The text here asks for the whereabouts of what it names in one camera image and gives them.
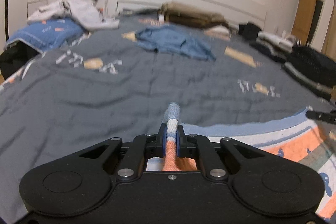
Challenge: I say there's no blue orange striped blanket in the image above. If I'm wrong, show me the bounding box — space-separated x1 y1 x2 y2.
146 102 336 224

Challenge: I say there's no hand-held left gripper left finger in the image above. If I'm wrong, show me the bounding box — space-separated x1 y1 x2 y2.
76 124 168 179

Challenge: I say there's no stack of folded dark clothes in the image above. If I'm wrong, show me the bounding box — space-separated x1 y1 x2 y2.
282 46 336 101

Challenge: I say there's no black cloth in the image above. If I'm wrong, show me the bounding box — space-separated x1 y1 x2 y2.
0 42 42 80

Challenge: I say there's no cardboard tube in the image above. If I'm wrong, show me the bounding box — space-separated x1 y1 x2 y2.
291 0 319 39

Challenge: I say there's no dark grey pillow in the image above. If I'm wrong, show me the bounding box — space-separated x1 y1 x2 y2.
119 7 160 16

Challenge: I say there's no beige curtain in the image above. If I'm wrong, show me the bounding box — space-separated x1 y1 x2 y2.
322 0 336 62

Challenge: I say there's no white pillow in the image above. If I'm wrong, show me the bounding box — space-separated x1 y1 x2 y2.
205 26 231 35

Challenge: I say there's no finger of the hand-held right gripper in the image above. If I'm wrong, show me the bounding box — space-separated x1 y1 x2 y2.
306 110 336 125

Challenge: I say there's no white garment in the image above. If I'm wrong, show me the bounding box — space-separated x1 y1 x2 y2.
257 31 300 46

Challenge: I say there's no black clothes pile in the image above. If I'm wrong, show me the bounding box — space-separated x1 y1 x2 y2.
239 22 263 38

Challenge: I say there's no blue shirt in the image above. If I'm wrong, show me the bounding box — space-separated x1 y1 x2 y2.
135 25 217 62

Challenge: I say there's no light grey hoodie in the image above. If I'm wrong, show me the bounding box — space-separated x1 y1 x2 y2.
28 0 118 30

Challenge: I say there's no folded brown clothes stack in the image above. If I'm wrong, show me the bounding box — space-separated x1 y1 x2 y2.
157 1 227 29

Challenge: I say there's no blue printed pillow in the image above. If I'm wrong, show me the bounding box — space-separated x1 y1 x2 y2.
7 18 84 52

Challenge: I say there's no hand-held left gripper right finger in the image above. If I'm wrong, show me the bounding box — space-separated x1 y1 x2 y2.
176 125 265 179

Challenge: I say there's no black board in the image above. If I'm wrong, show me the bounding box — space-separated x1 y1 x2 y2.
311 0 324 48

